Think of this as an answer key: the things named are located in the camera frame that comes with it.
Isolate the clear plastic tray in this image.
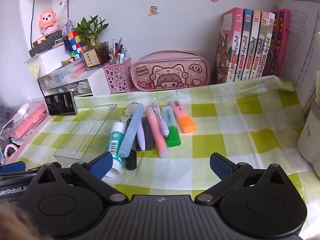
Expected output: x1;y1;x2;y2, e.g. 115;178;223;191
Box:
54;103;118;167

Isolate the clear drawer box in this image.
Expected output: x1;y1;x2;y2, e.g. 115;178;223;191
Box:
37;61;87;89

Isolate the green white checkered tablecloth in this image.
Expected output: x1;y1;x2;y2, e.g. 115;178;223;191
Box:
15;76;317;240

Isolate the pink cartoon pencil case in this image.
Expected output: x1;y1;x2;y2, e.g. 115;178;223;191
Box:
130;51;210;92

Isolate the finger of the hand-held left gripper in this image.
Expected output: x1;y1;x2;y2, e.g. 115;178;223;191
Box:
0;161;27;174

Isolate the pink perforated pen holder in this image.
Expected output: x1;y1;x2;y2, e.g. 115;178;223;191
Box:
102;57;132;94

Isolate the light blue highlighter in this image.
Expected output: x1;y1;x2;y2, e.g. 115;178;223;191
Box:
118;103;145;158

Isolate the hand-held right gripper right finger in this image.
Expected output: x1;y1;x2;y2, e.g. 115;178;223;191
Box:
194;152;296;204

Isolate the orange highlighter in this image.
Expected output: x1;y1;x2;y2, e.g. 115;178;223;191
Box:
169;100;197;133

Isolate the small orange box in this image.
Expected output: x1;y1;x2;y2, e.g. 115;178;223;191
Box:
32;36;47;47

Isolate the black cable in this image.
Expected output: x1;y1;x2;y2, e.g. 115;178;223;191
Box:
30;0;42;49

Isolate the stack of printed papers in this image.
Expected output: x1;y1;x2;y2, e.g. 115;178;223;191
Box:
277;1;320;115

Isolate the white cup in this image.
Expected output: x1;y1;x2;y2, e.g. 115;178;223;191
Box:
297;102;320;175

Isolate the blue spine comic book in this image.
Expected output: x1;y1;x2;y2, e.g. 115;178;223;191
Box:
234;9;253;82

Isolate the white eraser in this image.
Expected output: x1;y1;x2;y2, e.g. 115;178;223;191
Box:
124;102;138;117

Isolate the white green glue stick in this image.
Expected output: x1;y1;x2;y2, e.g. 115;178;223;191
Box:
104;121;127;178

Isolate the lucky bamboo plant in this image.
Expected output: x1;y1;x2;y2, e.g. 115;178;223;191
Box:
74;15;109;47

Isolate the black marker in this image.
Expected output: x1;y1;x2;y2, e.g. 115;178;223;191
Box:
126;117;138;170

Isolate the green highlighter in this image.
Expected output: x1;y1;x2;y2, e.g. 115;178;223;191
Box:
161;106;182;148

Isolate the pink abacus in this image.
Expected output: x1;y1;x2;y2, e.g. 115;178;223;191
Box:
269;9;292;78

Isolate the yellow notepaper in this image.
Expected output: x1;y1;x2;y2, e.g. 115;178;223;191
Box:
29;60;40;75

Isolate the colourful puzzle cube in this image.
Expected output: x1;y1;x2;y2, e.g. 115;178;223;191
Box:
64;30;88;59

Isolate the purple dome-topped pen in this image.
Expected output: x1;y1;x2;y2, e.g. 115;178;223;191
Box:
151;102;170;137

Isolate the pink highlighter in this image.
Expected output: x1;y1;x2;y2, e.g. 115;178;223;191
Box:
145;104;169;158

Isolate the pink lion toy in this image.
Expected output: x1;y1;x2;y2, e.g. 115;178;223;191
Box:
38;9;60;37

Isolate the white purple pen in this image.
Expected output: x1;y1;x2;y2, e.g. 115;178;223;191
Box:
136;119;147;152

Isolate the pink notebook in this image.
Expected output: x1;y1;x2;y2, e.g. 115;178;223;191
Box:
11;104;48;140

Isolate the dark cloth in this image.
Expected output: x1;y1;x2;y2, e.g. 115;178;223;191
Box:
0;106;13;123

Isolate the printed drawer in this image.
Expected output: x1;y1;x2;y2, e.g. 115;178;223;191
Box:
56;79;90;97

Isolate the yellow spine comic book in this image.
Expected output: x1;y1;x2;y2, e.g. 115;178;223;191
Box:
246;10;262;80

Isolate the black case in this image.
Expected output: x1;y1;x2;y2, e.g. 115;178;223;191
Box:
136;116;155;151

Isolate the black smartphone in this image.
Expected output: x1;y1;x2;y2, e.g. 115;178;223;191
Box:
44;91;77;116

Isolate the black box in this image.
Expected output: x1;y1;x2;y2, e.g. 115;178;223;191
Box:
29;30;65;57

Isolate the bunch of pens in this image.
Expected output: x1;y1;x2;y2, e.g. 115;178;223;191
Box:
109;37;130;65

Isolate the white drawer unit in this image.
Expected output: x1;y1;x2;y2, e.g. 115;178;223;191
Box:
86;66;112;97

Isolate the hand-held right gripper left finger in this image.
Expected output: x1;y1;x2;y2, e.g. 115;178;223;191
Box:
26;152;128;204

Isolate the purple tassel charm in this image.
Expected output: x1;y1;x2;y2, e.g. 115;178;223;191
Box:
61;0;74;50

